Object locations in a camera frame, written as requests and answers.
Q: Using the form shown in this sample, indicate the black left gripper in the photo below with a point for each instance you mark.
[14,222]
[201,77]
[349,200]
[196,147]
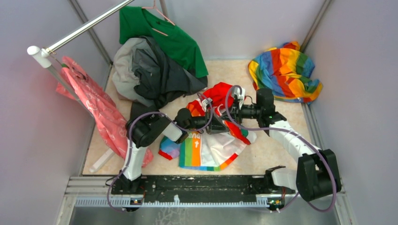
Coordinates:
[216,126]

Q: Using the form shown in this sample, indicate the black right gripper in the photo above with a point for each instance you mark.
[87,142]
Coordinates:
[236,112]

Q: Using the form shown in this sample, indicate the red white cartoon jacket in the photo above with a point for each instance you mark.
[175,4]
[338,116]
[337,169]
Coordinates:
[201,151]

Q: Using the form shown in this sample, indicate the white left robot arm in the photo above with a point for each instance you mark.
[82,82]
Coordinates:
[146,125]

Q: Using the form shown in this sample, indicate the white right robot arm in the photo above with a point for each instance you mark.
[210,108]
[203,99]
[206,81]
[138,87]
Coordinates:
[317,173]

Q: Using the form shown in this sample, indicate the dark grey jacket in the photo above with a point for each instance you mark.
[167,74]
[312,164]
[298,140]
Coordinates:
[145,74]

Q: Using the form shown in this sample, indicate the rainbow striped garment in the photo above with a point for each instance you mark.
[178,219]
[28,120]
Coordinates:
[287,72]

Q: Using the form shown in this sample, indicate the green t-shirt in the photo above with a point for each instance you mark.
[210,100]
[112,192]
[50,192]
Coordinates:
[176,43]

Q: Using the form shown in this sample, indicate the pink clothes hanger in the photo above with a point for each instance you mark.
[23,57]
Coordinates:
[160,17]

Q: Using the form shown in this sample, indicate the pink patterned garment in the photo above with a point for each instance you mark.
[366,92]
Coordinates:
[110,122]

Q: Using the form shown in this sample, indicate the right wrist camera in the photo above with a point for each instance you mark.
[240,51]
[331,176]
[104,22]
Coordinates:
[239,93]

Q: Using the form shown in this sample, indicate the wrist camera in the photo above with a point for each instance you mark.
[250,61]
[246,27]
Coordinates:
[239,93]
[207,104]

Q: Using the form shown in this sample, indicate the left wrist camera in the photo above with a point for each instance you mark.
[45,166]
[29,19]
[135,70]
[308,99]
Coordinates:
[207,104]

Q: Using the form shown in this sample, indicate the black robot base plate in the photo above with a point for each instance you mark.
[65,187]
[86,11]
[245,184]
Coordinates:
[198,189]

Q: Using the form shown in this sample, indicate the aluminium frame rail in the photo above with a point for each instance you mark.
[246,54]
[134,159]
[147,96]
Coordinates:
[94,191]

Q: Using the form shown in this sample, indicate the silver clothes rail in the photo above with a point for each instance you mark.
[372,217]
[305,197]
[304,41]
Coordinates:
[41,55]

